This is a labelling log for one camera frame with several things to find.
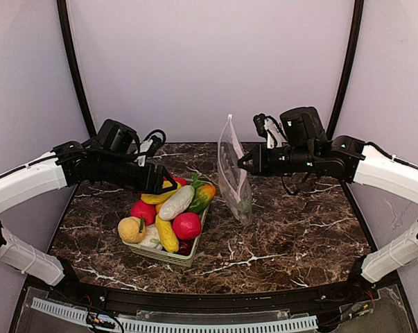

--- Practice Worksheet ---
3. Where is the red toy apple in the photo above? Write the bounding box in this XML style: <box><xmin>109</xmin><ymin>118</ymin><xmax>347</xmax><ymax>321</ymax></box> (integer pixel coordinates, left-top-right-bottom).
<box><xmin>173</xmin><ymin>212</ymin><xmax>202</xmax><ymax>240</ymax></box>

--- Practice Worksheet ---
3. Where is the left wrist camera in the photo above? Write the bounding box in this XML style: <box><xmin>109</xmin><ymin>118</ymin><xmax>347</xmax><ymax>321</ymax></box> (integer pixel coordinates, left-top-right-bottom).
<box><xmin>134</xmin><ymin>129</ymin><xmax>166</xmax><ymax>167</ymax></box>

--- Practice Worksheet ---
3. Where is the white slotted cable duct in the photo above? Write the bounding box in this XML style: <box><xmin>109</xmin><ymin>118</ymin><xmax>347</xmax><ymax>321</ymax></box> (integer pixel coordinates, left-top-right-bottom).
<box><xmin>31</xmin><ymin>297</ymin><xmax>319</xmax><ymax>333</ymax></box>

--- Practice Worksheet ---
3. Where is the orange green toy mango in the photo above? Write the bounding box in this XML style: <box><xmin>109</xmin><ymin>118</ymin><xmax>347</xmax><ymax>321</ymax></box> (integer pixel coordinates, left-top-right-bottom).
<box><xmin>197</xmin><ymin>183</ymin><xmax>216</xmax><ymax>205</ymax></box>

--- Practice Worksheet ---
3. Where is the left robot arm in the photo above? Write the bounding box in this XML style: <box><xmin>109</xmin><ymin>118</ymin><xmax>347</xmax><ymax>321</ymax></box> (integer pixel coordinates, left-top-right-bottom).
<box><xmin>0</xmin><ymin>119</ymin><xmax>177</xmax><ymax>287</ymax></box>

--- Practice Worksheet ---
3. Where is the red toy tomato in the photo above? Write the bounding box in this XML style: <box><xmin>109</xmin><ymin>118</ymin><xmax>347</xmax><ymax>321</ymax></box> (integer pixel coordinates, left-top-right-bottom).
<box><xmin>130</xmin><ymin>200</ymin><xmax>157</xmax><ymax>225</ymax></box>

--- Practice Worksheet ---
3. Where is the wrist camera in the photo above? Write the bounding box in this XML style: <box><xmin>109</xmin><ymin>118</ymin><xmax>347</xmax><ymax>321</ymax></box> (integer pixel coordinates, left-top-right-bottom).
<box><xmin>253</xmin><ymin>113</ymin><xmax>287</xmax><ymax>149</ymax></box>
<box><xmin>134</xmin><ymin>129</ymin><xmax>166</xmax><ymax>167</ymax></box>

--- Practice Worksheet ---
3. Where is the clear dotted zip bag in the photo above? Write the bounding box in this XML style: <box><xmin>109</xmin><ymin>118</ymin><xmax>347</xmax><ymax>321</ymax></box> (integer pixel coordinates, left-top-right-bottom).
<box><xmin>217</xmin><ymin>114</ymin><xmax>252</xmax><ymax>226</ymax></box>

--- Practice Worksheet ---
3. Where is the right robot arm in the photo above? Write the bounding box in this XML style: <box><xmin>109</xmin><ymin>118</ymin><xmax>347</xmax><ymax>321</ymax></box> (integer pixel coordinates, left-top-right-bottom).
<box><xmin>238</xmin><ymin>107</ymin><xmax>418</xmax><ymax>285</ymax></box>

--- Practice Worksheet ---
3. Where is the yellow toy corn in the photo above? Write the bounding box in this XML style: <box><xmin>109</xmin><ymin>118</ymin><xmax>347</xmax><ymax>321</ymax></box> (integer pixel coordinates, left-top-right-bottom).
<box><xmin>155</xmin><ymin>214</ymin><xmax>180</xmax><ymax>253</ymax></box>

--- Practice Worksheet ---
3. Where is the green toy bitter gourd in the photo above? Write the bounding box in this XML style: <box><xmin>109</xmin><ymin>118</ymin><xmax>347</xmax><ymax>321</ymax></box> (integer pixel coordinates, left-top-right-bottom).
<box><xmin>238</xmin><ymin>198</ymin><xmax>252</xmax><ymax>219</ymax></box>

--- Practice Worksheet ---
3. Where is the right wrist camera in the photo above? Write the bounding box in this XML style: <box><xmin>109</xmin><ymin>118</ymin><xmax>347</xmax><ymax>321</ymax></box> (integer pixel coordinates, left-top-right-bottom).
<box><xmin>253</xmin><ymin>113</ymin><xmax>287</xmax><ymax>149</ymax></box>

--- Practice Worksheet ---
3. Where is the white toy bitter gourd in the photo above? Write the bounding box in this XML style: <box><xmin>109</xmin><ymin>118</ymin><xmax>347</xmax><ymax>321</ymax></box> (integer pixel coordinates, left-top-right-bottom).
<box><xmin>159</xmin><ymin>185</ymin><xmax>195</xmax><ymax>221</ymax></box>

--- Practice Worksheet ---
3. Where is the yellow toy mango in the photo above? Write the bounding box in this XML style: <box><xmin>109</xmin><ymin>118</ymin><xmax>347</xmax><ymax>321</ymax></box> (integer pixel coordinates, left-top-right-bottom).
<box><xmin>140</xmin><ymin>190</ymin><xmax>176</xmax><ymax>205</ymax></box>

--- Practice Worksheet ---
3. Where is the dark red toy fruit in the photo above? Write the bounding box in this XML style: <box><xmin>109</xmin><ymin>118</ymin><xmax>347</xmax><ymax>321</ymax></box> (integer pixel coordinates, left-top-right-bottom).
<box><xmin>177</xmin><ymin>239</ymin><xmax>194</xmax><ymax>256</ymax></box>

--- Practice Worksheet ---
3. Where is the tan toy potato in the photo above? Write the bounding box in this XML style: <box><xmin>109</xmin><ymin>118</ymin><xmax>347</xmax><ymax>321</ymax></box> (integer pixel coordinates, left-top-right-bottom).
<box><xmin>118</xmin><ymin>216</ymin><xmax>146</xmax><ymax>244</ymax></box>

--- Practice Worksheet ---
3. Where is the white toy garlic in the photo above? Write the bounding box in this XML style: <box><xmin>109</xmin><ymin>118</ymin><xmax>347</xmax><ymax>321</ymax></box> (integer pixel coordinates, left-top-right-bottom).
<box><xmin>139</xmin><ymin>224</ymin><xmax>163</xmax><ymax>250</ymax></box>

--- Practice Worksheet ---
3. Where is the black front rail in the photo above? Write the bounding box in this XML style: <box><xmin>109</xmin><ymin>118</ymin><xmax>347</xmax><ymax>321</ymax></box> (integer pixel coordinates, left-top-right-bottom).
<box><xmin>49</xmin><ymin>282</ymin><xmax>369</xmax><ymax>314</ymax></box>

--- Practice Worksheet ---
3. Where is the pale green plastic basket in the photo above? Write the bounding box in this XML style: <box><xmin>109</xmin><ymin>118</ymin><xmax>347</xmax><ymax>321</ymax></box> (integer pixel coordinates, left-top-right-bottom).
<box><xmin>123</xmin><ymin>224</ymin><xmax>201</xmax><ymax>267</ymax></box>

